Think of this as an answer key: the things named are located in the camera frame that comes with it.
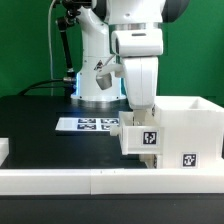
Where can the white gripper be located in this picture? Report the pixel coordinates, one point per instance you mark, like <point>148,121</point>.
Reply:
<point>140,85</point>

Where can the white drawer box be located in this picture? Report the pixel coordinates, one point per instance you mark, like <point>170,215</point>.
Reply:
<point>138,137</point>
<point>149,160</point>

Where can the white front drawer box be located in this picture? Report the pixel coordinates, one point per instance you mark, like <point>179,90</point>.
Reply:
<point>149,160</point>

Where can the white drawer cabinet frame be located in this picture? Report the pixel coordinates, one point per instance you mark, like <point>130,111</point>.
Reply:
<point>193,133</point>

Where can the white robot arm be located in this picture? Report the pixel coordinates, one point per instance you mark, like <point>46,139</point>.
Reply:
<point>122,40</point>

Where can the marker sheet on table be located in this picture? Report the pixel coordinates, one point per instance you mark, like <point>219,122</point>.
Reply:
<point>74,124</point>

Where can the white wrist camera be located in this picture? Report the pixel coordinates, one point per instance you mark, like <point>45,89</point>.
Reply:
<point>104,77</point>

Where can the white obstacle wall fence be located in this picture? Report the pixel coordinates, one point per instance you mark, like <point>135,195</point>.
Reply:
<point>112,181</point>

